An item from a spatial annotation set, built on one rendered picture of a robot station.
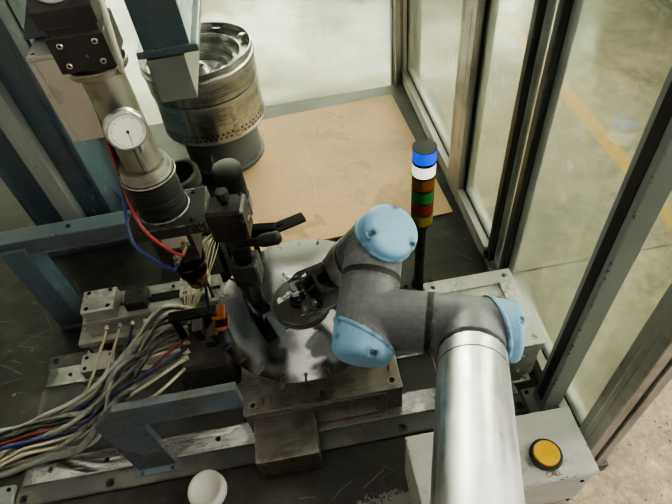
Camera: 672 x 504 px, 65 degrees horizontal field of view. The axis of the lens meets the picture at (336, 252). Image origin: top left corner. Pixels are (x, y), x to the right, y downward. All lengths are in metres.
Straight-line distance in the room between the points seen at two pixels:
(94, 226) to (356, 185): 0.72
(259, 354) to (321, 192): 0.67
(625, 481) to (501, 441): 1.50
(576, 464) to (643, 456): 1.09
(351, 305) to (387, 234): 0.10
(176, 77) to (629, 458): 1.71
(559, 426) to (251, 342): 0.54
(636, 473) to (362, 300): 1.50
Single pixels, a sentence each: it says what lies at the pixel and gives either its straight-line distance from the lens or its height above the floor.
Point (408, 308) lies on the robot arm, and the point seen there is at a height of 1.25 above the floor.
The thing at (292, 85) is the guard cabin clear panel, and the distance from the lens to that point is 1.93.
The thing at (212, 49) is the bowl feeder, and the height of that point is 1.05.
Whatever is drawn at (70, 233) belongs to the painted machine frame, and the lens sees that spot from 1.17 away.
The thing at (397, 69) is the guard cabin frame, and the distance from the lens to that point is 1.92.
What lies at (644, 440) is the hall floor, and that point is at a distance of 2.05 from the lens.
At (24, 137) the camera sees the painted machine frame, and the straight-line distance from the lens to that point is 1.37.
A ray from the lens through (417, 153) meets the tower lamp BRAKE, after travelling 0.96.
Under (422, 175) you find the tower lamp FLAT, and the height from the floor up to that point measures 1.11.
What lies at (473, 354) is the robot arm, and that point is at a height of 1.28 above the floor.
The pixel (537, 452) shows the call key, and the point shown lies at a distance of 0.93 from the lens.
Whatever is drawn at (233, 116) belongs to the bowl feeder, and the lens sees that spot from 1.47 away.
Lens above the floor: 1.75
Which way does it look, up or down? 48 degrees down
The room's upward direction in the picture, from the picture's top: 8 degrees counter-clockwise
